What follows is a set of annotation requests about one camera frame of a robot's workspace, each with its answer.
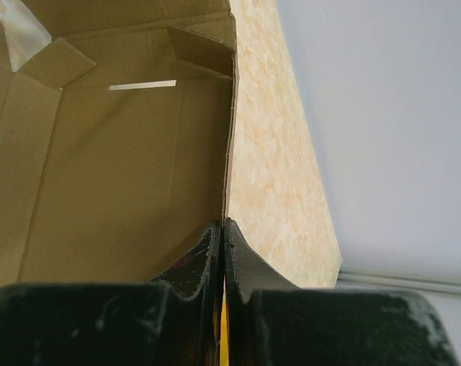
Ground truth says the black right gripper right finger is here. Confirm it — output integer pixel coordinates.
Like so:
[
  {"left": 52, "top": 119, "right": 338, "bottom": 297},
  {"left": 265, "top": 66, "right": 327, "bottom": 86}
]
[{"left": 223, "top": 219, "right": 459, "bottom": 365}]

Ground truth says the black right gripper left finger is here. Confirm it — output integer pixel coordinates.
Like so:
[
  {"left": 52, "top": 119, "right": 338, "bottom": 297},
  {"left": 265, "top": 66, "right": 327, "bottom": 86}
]
[{"left": 0, "top": 222, "right": 222, "bottom": 365}]

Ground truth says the brown cardboard box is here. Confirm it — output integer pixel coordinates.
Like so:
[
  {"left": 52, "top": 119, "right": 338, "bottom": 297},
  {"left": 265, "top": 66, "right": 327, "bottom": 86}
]
[{"left": 0, "top": 1, "right": 236, "bottom": 287}]

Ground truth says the yellow plastic tray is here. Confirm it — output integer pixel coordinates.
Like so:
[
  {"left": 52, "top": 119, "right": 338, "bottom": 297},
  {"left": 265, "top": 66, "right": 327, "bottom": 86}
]
[{"left": 219, "top": 280, "right": 230, "bottom": 366}]

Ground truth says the right aluminium frame post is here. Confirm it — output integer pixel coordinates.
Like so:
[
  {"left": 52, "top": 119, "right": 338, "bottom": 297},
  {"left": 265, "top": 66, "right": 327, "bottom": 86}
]
[{"left": 337, "top": 271, "right": 461, "bottom": 296}]

